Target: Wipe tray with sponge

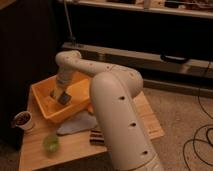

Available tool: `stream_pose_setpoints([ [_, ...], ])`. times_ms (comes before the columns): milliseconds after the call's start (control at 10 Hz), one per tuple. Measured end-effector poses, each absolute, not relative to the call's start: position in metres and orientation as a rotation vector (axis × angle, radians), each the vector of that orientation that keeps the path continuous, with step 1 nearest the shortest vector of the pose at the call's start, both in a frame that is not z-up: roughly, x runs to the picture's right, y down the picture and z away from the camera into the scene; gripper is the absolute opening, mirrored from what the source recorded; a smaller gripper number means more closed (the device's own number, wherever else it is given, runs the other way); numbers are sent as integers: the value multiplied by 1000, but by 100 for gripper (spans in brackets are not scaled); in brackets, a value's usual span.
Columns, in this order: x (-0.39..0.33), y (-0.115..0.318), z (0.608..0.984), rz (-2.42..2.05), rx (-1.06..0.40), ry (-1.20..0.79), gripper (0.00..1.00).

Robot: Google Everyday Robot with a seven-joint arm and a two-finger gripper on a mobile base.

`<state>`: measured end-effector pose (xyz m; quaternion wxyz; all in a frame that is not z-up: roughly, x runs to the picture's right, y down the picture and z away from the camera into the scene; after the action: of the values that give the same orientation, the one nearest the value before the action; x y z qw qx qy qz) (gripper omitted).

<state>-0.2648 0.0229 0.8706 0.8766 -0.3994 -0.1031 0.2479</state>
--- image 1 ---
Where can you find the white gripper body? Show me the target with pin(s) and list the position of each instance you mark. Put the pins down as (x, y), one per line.
(63, 79)

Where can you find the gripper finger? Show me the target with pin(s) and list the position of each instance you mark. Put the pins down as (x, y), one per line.
(56, 93)
(66, 90)

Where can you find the dark sponge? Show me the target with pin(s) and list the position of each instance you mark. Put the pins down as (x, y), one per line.
(64, 99)

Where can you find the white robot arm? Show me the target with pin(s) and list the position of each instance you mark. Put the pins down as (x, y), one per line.
(112, 91)

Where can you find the orange plastic tray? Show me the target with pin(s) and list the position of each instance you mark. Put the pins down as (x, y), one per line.
(58, 109)

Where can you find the grey cloth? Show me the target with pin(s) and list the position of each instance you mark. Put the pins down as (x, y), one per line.
(82, 121)

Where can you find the metal stand pole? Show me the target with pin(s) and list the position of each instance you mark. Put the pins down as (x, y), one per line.
(71, 36)

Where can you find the white cup with dark contents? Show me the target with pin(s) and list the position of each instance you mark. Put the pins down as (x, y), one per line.
(24, 120)

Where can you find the green round object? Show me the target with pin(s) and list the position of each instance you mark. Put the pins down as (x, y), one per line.
(51, 143)

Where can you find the dark striped block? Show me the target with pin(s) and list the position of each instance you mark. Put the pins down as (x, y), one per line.
(96, 138)

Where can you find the long wooden shelf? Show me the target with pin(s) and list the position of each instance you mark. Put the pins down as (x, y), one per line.
(150, 61)

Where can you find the black handle on shelf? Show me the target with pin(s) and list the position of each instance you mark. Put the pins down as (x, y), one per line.
(174, 60)

